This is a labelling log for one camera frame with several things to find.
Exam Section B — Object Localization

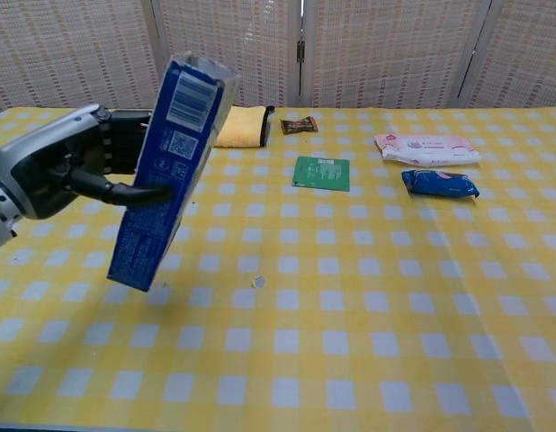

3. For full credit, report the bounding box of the yellow microfibre towel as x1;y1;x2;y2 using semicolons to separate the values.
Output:
213;104;276;149

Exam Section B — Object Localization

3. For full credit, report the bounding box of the woven folding screen panel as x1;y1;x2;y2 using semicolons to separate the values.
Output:
300;0;493;109
0;0;175;110
457;0;556;109
151;0;306;108

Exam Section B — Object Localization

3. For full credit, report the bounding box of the white pink wet wipes pack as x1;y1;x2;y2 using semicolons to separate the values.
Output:
372;132;482;167

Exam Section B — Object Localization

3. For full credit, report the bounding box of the blue white toothpaste box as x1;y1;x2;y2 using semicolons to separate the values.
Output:
106;52;241;293

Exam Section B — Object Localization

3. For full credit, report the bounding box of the green flat sachet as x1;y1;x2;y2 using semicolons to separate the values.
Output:
291;156;353;193

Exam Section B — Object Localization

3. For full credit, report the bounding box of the brown candy wrapper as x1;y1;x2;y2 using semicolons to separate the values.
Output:
280;116;319;136

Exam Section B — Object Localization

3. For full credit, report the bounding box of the yellow white checkered tablecloth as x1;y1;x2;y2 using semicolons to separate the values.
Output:
0;106;556;432

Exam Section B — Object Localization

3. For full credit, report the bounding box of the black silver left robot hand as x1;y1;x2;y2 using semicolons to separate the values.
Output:
0;103;174;221

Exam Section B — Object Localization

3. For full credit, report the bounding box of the blue tissue pack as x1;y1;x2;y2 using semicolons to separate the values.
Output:
400;168;481;201

